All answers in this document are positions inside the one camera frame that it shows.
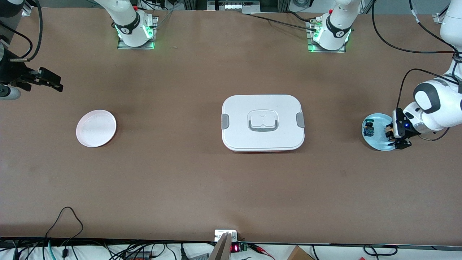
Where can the brown cardboard box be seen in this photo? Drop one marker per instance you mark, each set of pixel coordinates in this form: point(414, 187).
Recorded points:
point(299, 254)

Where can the orange push button switch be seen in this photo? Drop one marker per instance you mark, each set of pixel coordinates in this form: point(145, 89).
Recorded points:
point(389, 130)

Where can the aluminium profile rail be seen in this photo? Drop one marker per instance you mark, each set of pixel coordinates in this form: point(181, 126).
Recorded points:
point(439, 18)

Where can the black table edge trim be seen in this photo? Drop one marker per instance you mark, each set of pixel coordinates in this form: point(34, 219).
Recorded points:
point(343, 245)

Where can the pale wooden slat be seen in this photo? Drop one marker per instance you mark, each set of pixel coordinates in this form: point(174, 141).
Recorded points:
point(222, 249)

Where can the red digit display module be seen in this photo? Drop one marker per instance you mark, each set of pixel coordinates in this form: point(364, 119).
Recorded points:
point(234, 248)

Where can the blue push button switch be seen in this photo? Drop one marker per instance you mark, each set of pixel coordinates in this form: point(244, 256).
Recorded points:
point(369, 128)

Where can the small white box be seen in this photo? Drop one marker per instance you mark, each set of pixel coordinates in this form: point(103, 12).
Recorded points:
point(222, 234)

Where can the pale pink round plate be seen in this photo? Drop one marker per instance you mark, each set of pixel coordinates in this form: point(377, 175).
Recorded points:
point(96, 128)

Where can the light blue round plate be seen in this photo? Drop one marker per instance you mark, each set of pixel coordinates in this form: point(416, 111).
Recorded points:
point(379, 139)

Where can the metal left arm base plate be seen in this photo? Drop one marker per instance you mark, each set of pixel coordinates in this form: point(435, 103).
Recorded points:
point(309, 39)

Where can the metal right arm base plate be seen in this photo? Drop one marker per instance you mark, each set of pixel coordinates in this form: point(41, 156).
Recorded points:
point(153, 32)

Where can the white lunch box grey clips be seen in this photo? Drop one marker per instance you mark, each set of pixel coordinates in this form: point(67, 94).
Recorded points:
point(263, 122)

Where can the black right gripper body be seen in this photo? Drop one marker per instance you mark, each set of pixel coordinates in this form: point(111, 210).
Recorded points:
point(11, 74)

